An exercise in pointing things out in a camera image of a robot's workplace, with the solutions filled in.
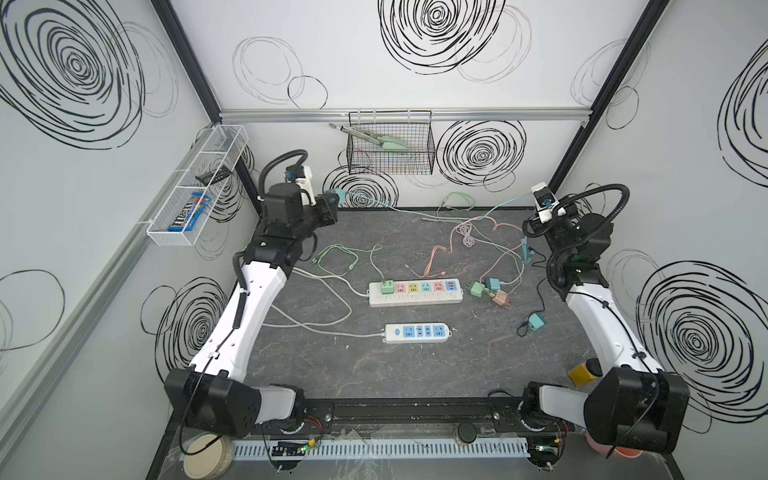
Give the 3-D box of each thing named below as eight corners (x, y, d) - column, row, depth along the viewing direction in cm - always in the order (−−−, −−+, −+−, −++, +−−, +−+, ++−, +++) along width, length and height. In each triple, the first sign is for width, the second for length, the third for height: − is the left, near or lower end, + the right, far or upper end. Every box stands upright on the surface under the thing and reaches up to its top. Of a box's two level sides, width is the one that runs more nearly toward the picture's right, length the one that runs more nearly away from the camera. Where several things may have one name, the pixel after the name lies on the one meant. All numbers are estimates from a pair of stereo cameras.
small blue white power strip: (382, 343, 88) (382, 339, 85) (382, 326, 91) (382, 322, 89) (450, 343, 88) (452, 339, 85) (448, 326, 91) (450, 322, 89)
